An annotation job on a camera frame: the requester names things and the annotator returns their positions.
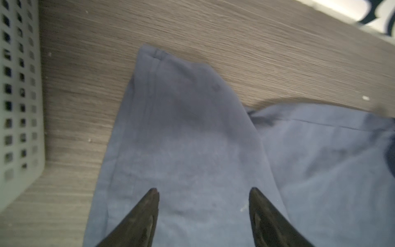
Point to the blue-grey tank top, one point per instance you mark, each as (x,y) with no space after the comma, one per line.
(180,128)

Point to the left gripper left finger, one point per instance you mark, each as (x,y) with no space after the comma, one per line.
(137,229)

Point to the white plastic laundry basket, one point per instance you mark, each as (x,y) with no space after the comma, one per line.
(22,118)

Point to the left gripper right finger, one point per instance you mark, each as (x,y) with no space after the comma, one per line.
(270,228)

